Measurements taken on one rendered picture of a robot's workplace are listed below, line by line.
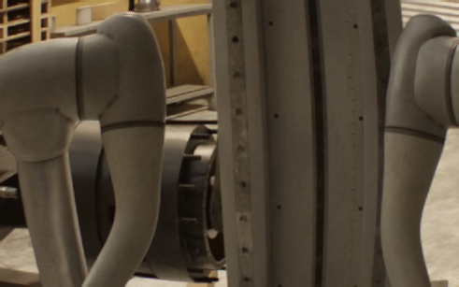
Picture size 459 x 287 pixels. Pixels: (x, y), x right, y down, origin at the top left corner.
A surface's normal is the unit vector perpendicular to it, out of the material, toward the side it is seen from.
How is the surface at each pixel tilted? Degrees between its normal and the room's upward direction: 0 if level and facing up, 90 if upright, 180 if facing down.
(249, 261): 90
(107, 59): 66
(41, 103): 109
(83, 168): 52
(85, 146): 34
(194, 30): 90
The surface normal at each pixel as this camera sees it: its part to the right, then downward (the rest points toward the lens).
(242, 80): -0.30, 0.23
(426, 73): -0.75, -0.16
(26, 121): 0.08, 0.48
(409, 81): -0.58, -0.14
